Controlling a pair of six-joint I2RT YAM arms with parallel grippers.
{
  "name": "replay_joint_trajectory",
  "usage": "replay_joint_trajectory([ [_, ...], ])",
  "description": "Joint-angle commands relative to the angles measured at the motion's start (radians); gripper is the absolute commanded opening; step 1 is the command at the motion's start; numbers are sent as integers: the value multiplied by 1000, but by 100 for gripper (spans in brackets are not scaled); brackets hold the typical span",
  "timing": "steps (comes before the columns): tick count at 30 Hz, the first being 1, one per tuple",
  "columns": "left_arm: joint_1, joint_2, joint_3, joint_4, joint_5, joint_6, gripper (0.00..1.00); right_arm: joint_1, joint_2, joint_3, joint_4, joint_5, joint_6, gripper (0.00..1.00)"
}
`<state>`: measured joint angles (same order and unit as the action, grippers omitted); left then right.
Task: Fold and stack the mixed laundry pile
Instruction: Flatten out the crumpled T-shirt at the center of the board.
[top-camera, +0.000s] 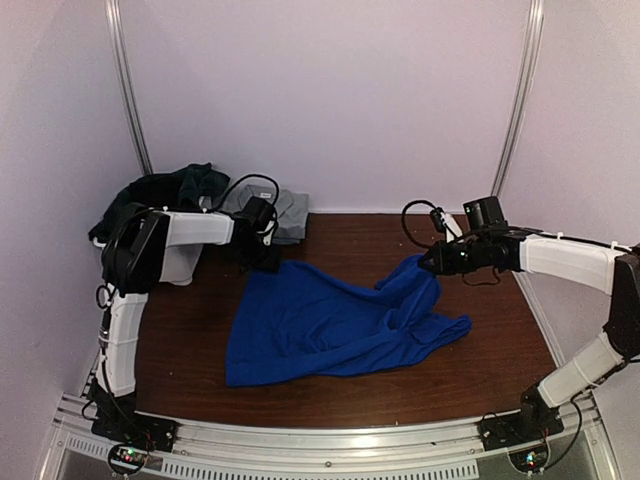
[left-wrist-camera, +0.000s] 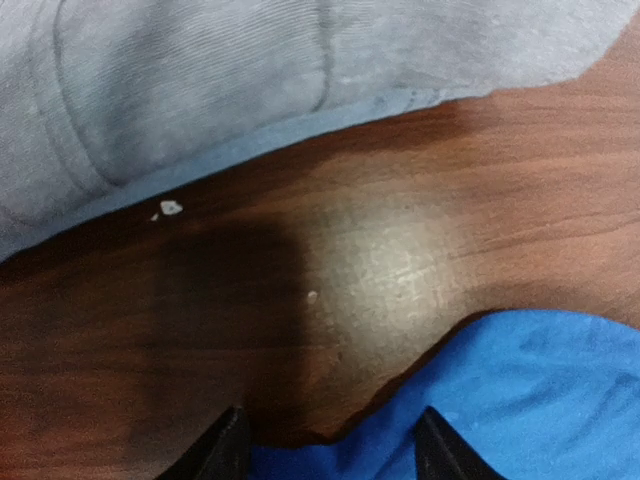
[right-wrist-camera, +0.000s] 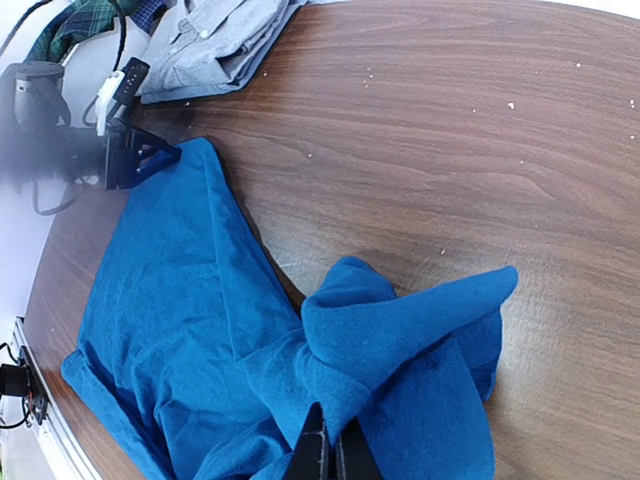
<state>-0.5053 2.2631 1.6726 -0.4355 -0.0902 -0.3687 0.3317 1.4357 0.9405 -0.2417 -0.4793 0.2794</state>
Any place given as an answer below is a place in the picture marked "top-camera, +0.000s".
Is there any blue t-shirt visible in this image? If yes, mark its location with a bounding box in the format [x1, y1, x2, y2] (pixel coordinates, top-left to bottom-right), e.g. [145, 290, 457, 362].
[225, 255, 472, 388]

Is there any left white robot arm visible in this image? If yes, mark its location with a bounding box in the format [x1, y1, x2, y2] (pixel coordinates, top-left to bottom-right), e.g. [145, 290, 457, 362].
[93, 196, 279, 444]

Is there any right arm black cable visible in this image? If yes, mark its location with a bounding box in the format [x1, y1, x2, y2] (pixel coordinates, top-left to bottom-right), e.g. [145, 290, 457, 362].
[401, 199, 446, 249]

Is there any left aluminium frame post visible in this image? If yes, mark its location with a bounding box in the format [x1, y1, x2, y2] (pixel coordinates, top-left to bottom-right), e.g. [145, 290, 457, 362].
[104, 0, 153, 175]

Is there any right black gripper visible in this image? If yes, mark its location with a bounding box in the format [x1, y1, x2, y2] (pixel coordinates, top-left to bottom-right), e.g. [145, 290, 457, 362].
[419, 237, 490, 276]

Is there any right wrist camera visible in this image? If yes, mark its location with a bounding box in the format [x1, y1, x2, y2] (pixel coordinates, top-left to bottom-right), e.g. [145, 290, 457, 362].
[430, 207, 463, 242]

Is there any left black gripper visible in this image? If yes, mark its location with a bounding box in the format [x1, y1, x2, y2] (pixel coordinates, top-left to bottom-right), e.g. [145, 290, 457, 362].
[236, 238, 282, 274]

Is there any right aluminium frame post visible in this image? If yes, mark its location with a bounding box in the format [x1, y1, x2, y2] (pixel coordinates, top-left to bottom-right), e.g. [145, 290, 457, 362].
[491, 0, 545, 197]

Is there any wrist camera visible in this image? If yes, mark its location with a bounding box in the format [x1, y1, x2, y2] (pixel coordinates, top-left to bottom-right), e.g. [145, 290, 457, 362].
[430, 207, 463, 242]
[257, 220, 278, 246]

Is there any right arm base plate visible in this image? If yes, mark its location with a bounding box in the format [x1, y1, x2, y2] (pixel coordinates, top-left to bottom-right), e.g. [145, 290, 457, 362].
[477, 411, 564, 451]

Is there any front aluminium rail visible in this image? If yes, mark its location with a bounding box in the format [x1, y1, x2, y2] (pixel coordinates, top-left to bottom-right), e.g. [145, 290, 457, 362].
[49, 394, 611, 480]

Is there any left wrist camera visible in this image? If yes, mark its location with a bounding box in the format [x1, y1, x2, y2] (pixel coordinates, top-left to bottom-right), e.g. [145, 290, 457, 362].
[257, 220, 278, 246]

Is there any folded grey button shirt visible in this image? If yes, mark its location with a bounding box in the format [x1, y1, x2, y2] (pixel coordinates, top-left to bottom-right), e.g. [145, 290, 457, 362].
[222, 184, 310, 245]

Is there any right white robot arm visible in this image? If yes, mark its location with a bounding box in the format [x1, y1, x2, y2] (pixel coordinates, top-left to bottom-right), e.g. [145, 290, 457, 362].
[418, 196, 639, 442]

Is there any white plastic laundry bin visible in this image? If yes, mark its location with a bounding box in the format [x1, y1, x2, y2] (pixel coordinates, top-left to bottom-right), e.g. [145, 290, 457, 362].
[91, 194, 214, 287]

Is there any dark green plaid shirt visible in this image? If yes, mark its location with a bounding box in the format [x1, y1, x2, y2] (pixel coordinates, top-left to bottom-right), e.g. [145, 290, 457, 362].
[88, 163, 230, 243]

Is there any aluminium frame post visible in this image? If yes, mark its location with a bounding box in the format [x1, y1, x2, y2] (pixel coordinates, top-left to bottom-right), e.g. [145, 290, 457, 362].
[104, 0, 153, 175]
[491, 0, 545, 197]

